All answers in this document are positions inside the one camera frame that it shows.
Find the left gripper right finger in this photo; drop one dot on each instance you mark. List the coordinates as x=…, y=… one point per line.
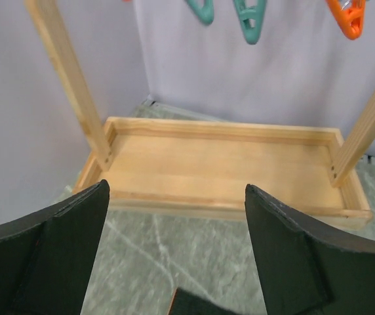
x=306, y=266

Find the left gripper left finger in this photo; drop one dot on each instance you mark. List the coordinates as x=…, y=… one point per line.
x=46, y=257

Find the black striped underwear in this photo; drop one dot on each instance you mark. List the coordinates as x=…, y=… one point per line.
x=185, y=303

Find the orange clothes peg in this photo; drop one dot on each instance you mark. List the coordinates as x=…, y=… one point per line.
x=349, y=16

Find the teal clothes peg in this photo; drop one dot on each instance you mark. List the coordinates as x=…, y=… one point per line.
x=251, y=19
x=204, y=12

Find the wooden hanger rack frame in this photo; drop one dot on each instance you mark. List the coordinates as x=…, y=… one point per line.
x=201, y=168

